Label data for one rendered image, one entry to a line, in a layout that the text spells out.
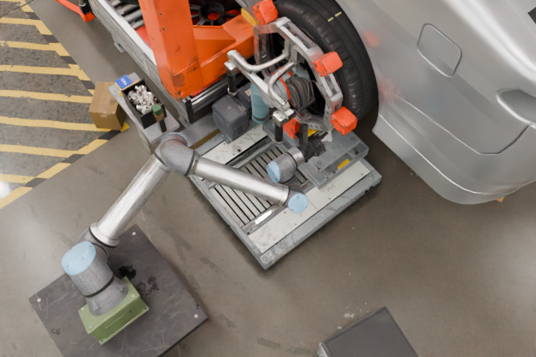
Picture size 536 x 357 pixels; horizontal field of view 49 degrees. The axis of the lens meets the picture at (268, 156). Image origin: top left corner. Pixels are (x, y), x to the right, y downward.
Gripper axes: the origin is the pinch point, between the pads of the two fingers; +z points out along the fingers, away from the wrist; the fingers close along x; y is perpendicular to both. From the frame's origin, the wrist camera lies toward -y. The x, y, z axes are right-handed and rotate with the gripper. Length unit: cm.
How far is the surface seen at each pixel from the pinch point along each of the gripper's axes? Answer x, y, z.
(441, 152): 63, 10, 7
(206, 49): -39, -55, -23
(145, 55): -99, -61, -36
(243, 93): -52, -23, -12
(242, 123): -51, -10, -21
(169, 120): -58, -31, -52
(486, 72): 101, -25, 7
